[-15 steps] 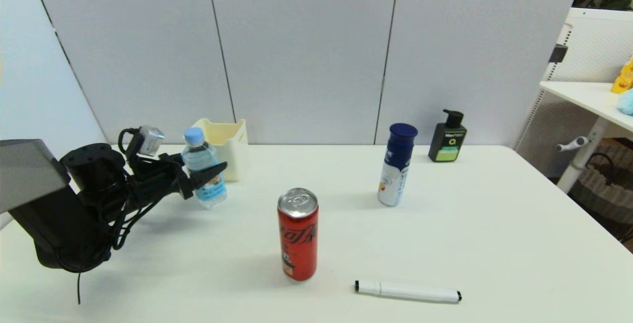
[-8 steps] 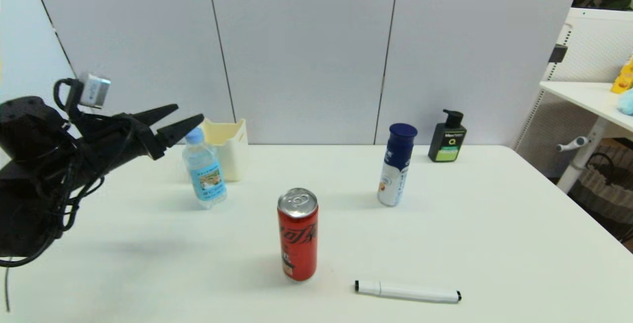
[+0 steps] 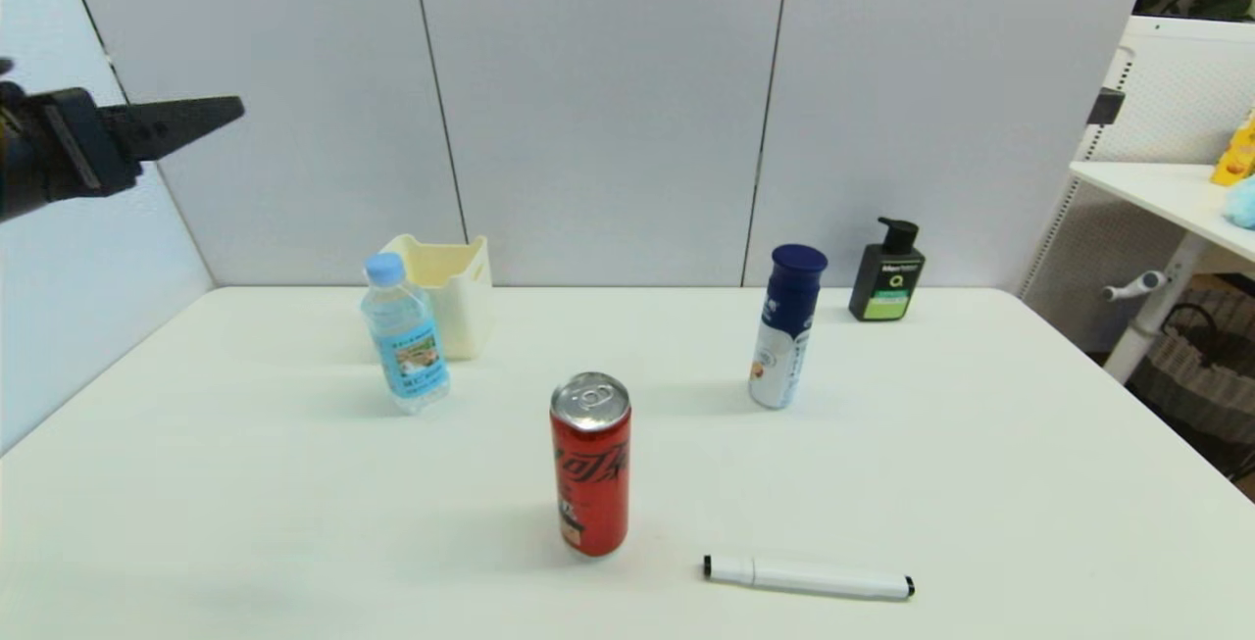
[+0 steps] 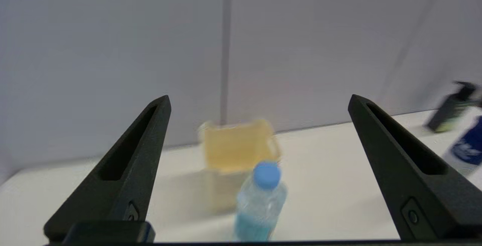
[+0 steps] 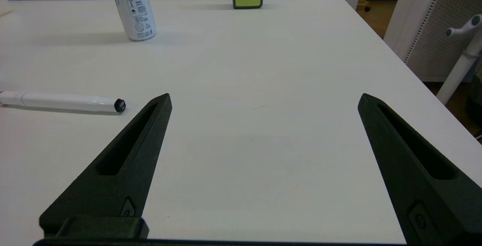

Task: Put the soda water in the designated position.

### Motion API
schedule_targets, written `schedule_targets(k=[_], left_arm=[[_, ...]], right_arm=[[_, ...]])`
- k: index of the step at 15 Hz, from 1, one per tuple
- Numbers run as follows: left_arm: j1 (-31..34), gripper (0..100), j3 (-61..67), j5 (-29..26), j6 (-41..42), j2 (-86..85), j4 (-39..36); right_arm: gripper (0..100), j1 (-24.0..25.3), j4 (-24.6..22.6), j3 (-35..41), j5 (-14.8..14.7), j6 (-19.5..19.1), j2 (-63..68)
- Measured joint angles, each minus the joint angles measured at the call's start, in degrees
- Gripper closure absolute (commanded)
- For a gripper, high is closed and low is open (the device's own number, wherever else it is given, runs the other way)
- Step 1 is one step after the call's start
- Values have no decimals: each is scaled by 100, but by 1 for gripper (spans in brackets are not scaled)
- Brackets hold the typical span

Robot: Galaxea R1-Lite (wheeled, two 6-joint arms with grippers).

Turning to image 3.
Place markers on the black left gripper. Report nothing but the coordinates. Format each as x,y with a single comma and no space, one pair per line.
54,150

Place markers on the yellow toy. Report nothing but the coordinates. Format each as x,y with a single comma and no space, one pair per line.
1237,152

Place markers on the red soda can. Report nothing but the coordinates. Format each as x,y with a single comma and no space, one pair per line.
590,473

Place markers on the white marker pen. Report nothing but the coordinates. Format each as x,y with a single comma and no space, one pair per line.
814,577

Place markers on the black pump bottle green label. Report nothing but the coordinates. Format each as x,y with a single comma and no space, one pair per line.
887,282

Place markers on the cream plastic basket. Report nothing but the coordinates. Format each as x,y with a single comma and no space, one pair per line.
456,297

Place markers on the clear water bottle blue cap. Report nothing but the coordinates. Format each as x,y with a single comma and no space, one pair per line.
405,346

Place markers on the black clip on pegboard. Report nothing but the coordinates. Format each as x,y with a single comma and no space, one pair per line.
1106,106

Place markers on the white side table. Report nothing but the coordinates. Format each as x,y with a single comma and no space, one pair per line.
1167,191

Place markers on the white pegboard panel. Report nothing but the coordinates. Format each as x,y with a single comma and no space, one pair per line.
1177,86

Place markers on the navy and white bottle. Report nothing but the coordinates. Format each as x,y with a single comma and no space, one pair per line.
784,336

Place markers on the light blue plush toy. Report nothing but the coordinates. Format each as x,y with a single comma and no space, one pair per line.
1243,203

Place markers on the woven wicker basket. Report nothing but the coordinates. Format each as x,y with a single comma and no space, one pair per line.
1201,375

